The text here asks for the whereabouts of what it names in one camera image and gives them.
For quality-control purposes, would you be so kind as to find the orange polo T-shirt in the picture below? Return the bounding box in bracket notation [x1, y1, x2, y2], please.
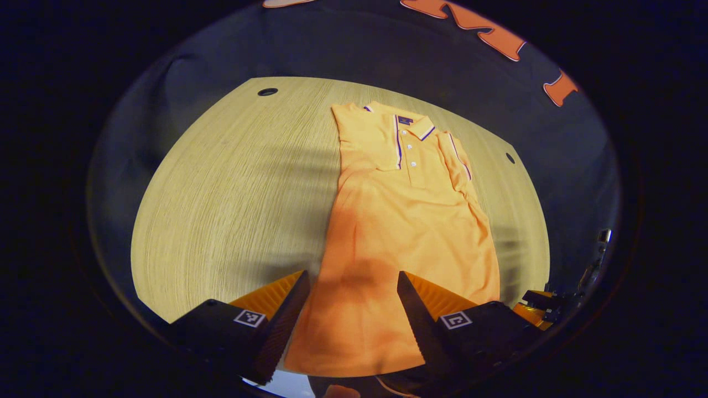
[283, 101, 501, 379]

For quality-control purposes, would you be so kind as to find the person's dark clothing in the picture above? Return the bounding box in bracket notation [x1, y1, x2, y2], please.
[310, 373, 438, 398]

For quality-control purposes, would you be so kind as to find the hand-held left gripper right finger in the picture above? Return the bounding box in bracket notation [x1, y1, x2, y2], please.
[397, 271, 545, 387]

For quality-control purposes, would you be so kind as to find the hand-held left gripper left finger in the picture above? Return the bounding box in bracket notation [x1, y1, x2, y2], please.
[169, 270, 310, 386]

